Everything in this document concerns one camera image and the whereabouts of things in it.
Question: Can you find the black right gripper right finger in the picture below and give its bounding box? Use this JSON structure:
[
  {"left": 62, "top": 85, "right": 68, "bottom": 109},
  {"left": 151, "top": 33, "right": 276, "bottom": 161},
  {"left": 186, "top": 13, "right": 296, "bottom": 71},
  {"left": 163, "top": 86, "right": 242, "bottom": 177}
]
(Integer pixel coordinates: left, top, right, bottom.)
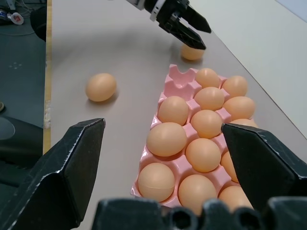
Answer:
[{"left": 221, "top": 122, "right": 307, "bottom": 209}]

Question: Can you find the brown egg with seam line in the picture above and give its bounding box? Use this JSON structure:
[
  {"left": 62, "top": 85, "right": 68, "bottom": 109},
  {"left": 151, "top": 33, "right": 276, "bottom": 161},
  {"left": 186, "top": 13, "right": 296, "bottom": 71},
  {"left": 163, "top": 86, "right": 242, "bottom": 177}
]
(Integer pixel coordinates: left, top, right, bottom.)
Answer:
[{"left": 137, "top": 162, "right": 175, "bottom": 202}]

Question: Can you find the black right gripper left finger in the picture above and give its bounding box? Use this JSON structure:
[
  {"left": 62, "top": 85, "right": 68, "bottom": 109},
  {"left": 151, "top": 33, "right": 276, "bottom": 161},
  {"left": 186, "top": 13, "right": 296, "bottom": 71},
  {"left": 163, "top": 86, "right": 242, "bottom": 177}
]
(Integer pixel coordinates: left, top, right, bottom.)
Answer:
[{"left": 0, "top": 117, "right": 106, "bottom": 230}]

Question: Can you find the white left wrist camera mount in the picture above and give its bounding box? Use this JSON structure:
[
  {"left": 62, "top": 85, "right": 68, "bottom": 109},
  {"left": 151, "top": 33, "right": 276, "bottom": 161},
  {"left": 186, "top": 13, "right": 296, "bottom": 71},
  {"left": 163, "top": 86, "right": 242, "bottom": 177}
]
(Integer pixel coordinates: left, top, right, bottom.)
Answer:
[{"left": 149, "top": 0, "right": 167, "bottom": 22}]

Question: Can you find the black rounded object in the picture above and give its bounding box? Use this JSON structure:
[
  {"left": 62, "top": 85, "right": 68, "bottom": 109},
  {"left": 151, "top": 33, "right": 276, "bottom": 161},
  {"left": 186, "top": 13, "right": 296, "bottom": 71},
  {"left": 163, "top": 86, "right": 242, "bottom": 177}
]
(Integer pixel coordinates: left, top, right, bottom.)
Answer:
[{"left": 29, "top": 4, "right": 47, "bottom": 43}]

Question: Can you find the dark robot body shell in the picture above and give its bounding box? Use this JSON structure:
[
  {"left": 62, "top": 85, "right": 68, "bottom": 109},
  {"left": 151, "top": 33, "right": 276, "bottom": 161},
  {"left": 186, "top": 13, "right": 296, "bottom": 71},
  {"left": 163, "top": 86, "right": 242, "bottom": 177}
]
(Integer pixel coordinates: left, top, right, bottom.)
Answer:
[{"left": 0, "top": 116, "right": 45, "bottom": 188}]

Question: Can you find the white round red-labelled item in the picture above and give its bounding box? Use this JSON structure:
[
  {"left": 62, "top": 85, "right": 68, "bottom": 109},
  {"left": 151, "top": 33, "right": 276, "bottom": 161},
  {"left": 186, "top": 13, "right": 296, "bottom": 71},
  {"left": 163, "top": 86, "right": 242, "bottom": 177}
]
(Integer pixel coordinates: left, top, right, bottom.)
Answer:
[{"left": 9, "top": 11, "right": 25, "bottom": 25}]

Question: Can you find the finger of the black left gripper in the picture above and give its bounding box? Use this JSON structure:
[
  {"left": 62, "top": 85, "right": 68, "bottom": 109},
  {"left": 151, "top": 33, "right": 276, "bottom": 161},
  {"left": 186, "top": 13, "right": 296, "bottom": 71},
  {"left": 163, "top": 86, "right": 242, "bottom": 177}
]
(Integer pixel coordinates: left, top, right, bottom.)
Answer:
[
  {"left": 180, "top": 5, "right": 213, "bottom": 34},
  {"left": 165, "top": 17, "right": 207, "bottom": 50}
]

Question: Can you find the pink plastic egg tray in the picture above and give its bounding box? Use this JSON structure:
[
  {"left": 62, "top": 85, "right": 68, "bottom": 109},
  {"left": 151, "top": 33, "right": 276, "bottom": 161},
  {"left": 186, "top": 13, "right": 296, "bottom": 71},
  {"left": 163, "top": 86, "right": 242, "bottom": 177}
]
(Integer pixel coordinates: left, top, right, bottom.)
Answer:
[{"left": 129, "top": 63, "right": 260, "bottom": 209}]

